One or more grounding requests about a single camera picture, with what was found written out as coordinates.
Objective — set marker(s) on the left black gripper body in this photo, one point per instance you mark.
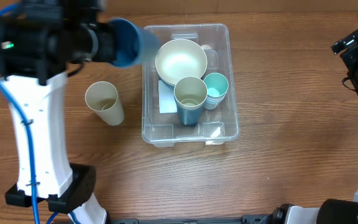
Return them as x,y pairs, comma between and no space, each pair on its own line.
90,43

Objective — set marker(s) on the beige tall cup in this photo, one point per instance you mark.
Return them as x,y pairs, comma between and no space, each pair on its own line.
190,93
103,99

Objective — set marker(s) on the dark blue tall cup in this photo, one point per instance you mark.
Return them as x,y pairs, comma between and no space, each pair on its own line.
189,117
134,45

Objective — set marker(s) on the cream bowl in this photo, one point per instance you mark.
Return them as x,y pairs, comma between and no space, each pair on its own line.
180,58

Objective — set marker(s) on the mint green small cup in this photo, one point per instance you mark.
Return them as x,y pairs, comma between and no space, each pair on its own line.
217,85

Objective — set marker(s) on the light blue small cup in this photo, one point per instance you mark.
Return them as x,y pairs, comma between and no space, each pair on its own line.
212,102

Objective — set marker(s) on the grey small cup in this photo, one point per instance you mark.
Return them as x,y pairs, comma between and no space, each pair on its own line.
211,106

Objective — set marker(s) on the blue bowl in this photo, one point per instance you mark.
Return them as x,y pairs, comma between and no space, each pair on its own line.
167,84

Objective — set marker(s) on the pink small cup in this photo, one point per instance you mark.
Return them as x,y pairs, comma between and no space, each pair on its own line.
216,99

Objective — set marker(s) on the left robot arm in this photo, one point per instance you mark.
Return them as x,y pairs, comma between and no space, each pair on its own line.
45,173

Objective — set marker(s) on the white paper label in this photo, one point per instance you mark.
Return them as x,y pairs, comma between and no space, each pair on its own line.
166,99

